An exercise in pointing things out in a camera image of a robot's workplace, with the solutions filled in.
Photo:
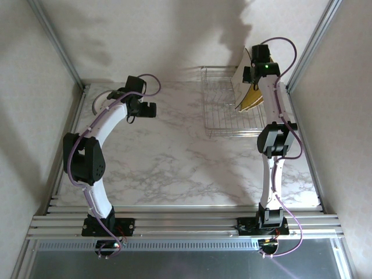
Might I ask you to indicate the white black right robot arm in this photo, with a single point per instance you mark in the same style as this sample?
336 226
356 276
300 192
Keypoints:
274 101

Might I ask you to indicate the aluminium side rail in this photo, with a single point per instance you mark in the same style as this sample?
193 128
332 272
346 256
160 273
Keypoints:
308 157
83 93

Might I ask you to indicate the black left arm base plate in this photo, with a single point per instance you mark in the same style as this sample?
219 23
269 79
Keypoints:
126 225

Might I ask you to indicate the round white plate red print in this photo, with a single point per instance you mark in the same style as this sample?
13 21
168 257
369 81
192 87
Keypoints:
100 102

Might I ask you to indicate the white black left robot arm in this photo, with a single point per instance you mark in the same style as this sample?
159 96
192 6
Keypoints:
107 122

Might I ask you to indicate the controller board with LED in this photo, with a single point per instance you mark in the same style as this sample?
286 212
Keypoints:
268 244
109 247

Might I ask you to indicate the aluminium frame rails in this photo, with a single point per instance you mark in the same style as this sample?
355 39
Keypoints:
186 223

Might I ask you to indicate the aluminium corner post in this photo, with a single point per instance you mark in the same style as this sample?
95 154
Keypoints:
58 46
314 43

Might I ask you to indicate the grey metal panel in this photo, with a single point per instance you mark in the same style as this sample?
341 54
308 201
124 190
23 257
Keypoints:
186 264

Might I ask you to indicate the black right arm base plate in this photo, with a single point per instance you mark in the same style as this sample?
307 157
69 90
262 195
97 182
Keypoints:
247 225

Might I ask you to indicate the square bamboo pattern plate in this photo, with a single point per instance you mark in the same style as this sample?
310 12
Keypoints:
253 100

